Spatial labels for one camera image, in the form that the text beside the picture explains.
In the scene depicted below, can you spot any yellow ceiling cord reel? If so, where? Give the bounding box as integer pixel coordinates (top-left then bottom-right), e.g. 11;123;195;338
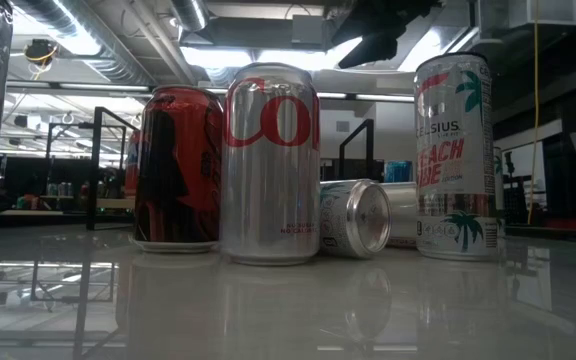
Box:
22;38;60;69

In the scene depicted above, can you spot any silver ventilation duct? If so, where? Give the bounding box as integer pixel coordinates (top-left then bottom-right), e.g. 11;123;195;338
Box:
170;0;210;33
10;0;159;87

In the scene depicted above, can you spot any wooden shelf with black legs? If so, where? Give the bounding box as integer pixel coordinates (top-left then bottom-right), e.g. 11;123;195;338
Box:
42;106;377;232

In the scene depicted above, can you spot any red black Coca-Cola can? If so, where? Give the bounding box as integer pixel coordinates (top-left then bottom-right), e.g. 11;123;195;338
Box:
132;84;225;254

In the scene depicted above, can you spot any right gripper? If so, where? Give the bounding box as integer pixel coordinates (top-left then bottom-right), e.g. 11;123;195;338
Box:
325;0;444;70

